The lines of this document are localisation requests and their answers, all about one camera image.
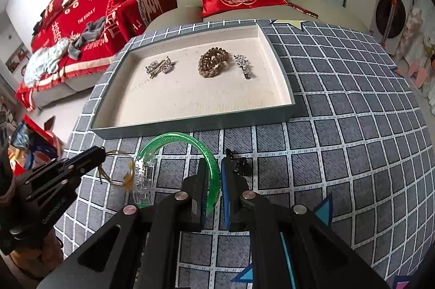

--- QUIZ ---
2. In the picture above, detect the red blanket sofa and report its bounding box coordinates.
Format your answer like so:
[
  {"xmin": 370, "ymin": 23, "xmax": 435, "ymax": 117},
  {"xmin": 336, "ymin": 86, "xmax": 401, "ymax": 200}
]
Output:
[{"xmin": 15, "ymin": 0, "xmax": 177, "ymax": 111}]

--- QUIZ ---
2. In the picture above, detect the brown spiral hair tie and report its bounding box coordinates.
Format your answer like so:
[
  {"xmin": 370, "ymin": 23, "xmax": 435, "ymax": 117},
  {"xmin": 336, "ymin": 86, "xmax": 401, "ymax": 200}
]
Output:
[{"xmin": 197, "ymin": 46, "xmax": 230, "ymax": 79}]

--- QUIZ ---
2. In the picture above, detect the checked grey tablecloth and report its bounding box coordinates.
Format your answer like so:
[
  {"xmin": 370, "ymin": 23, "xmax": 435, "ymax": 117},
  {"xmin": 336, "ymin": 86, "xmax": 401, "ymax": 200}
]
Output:
[{"xmin": 55, "ymin": 20, "xmax": 434, "ymax": 288}]

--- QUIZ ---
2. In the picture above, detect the lower washing machine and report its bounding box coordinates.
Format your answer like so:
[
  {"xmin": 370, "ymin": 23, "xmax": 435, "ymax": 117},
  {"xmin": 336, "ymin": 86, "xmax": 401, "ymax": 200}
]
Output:
[{"xmin": 370, "ymin": 0, "xmax": 412, "ymax": 55}]

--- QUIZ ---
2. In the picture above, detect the grey cloth on sofa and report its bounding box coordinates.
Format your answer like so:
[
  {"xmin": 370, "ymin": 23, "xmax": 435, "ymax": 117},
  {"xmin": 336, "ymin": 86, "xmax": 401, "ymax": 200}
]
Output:
[{"xmin": 68, "ymin": 16, "xmax": 106, "ymax": 60}]

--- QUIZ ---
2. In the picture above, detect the white clothes pile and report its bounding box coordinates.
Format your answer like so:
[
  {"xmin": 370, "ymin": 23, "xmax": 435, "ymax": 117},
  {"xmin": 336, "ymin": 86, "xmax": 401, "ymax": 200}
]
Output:
[{"xmin": 24, "ymin": 38, "xmax": 72, "ymax": 88}]

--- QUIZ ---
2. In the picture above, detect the black claw hair clip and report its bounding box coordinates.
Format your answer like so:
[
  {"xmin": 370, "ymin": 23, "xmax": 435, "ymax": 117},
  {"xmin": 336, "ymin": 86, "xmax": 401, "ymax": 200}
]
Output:
[{"xmin": 226, "ymin": 148, "xmax": 253, "ymax": 177}]

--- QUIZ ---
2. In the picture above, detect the red gift box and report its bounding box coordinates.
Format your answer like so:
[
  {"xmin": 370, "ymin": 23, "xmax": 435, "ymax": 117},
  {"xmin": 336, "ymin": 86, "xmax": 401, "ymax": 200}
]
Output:
[{"xmin": 8, "ymin": 115, "xmax": 63, "ymax": 176}]

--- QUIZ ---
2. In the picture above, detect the green bangle bracelet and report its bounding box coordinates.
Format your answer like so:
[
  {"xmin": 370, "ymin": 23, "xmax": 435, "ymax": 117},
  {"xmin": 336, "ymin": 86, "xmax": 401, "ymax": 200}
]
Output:
[{"xmin": 130, "ymin": 131, "xmax": 222, "ymax": 219}]

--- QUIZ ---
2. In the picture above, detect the silver rhinestone hair clip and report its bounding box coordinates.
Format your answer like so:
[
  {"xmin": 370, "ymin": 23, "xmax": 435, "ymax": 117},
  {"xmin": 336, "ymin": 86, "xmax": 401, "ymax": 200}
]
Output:
[{"xmin": 234, "ymin": 54, "xmax": 251, "ymax": 80}]

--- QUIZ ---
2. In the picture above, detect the grey jewelry tray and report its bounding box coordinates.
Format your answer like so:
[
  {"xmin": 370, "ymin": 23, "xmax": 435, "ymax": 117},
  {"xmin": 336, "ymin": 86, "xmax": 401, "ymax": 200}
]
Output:
[{"xmin": 90, "ymin": 23, "xmax": 296, "ymax": 139}]

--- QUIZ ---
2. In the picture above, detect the yellow cord hair tie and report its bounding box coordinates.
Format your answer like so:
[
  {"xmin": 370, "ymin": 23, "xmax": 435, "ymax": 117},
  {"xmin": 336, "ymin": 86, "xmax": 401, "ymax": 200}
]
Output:
[{"xmin": 97, "ymin": 150, "xmax": 137, "ymax": 191}]

